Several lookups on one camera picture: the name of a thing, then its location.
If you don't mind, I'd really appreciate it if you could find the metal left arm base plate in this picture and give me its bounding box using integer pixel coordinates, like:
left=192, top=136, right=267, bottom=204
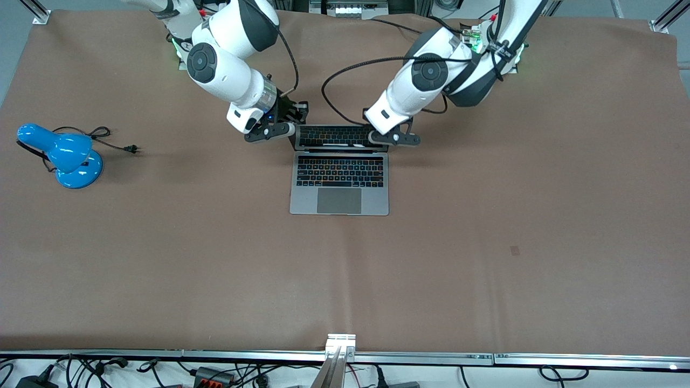
left=460, top=22, right=526, bottom=75

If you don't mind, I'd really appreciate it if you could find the brown table cover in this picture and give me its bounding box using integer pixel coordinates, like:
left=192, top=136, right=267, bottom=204
left=0, top=8, right=690, bottom=357

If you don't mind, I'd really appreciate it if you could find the black left camera mount bracket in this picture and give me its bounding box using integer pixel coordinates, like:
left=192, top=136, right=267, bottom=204
left=369, top=131, right=422, bottom=148

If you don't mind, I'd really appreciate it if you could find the blue desk lamp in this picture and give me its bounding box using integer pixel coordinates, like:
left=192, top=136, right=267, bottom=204
left=16, top=123, right=104, bottom=190

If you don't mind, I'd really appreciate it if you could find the aluminium corner profile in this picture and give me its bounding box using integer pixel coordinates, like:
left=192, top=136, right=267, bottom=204
left=20, top=0, right=52, bottom=25
left=649, top=0, right=690, bottom=34

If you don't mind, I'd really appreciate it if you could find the grey connector with orange clips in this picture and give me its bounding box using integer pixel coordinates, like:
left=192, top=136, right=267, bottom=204
left=193, top=366, right=236, bottom=386

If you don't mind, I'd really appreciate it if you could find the black lamp cable with plug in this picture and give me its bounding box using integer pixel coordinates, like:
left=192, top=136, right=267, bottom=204
left=16, top=126, right=142, bottom=174

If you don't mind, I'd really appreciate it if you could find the grey laptop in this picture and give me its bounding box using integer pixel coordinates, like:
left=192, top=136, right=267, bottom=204
left=289, top=124, right=390, bottom=217

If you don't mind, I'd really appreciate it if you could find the aluminium profile strut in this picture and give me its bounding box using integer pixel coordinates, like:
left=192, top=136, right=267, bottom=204
left=310, top=333, right=357, bottom=388

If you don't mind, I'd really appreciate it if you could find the black power adapter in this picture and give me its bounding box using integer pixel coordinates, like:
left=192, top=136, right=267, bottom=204
left=15, top=374, right=60, bottom=388

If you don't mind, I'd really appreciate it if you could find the grey control box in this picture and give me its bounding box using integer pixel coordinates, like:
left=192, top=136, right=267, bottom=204
left=309, top=0, right=390, bottom=18

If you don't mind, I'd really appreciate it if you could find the aluminium table edge rail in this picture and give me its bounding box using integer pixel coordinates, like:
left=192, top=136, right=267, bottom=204
left=0, top=349, right=690, bottom=372

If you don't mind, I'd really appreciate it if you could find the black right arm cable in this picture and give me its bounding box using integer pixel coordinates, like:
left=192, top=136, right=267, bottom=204
left=267, top=27, right=300, bottom=108

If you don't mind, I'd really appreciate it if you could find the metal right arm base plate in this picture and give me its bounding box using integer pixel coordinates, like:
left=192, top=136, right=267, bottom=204
left=177, top=22, right=205, bottom=72

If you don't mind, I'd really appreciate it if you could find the black right camera mount bracket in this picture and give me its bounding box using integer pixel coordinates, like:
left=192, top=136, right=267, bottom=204
left=244, top=122, right=296, bottom=144

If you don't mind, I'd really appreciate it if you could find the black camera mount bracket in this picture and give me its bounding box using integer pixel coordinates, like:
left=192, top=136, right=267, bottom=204
left=369, top=131, right=422, bottom=148
left=244, top=122, right=296, bottom=144

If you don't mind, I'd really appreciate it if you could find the black braided cable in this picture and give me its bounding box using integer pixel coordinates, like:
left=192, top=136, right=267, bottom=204
left=371, top=16, right=448, bottom=36

